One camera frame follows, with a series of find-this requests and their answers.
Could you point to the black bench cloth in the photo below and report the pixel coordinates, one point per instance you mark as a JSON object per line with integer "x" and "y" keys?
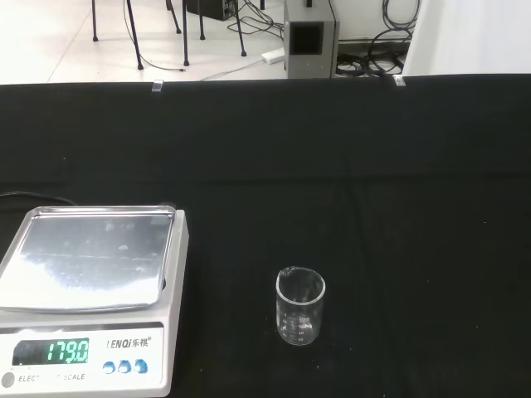
{"x": 332, "y": 166}

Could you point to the white power strip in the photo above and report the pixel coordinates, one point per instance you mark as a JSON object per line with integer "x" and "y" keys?
{"x": 274, "y": 55}

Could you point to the grey metal box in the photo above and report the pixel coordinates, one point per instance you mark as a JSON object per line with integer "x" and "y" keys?
{"x": 311, "y": 62}

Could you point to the clear cloth clip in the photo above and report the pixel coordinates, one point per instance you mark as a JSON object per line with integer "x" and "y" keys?
{"x": 398, "y": 81}
{"x": 157, "y": 85}

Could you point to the black tripod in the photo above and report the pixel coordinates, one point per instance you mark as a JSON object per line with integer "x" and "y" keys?
{"x": 185, "y": 37}
{"x": 133, "y": 37}

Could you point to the white electronic balance steel pan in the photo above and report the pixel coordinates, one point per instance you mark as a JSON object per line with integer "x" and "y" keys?
{"x": 91, "y": 257}

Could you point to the black box on floor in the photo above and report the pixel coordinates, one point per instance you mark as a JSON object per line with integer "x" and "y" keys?
{"x": 207, "y": 8}

